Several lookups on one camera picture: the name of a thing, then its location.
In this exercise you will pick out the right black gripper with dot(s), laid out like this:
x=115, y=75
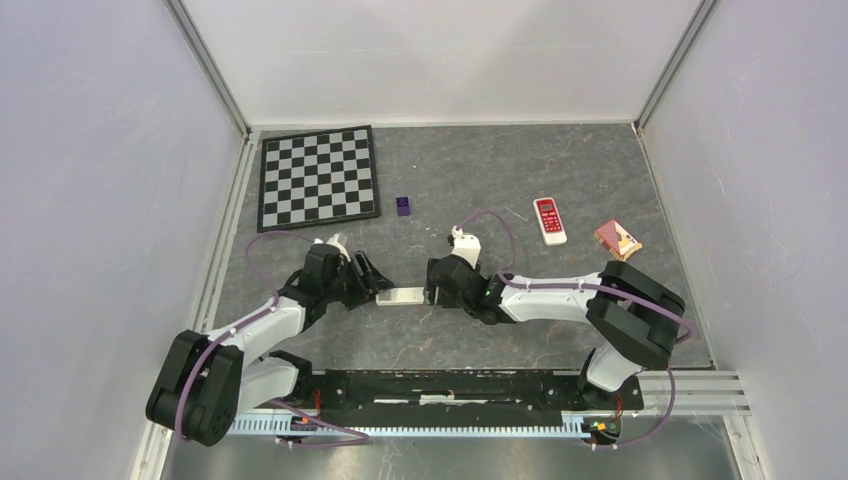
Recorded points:
x=445, y=301

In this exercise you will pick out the black white chessboard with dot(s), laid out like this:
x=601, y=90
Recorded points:
x=316, y=178

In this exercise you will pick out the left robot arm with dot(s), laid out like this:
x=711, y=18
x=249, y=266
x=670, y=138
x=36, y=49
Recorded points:
x=208, y=379

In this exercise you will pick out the long white remote control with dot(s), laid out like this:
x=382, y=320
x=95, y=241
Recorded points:
x=401, y=296

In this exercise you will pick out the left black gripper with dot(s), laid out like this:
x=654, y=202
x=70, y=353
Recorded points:
x=366, y=286

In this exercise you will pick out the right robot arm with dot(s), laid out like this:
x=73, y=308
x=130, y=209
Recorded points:
x=639, y=319

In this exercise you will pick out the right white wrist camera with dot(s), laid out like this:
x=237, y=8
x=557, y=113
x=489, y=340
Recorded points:
x=465, y=246

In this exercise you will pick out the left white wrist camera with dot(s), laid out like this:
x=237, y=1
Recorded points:
x=339, y=241

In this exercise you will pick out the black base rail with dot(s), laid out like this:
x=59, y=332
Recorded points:
x=455, y=398

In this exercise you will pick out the red white remote control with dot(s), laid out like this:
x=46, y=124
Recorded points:
x=549, y=221

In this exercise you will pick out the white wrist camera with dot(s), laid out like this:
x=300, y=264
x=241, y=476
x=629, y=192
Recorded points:
x=339, y=241
x=465, y=246

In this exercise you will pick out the white toothed cable duct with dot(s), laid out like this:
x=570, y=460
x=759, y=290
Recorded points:
x=283, y=423

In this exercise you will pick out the purple cube block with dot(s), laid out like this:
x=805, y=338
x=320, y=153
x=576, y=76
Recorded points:
x=403, y=206

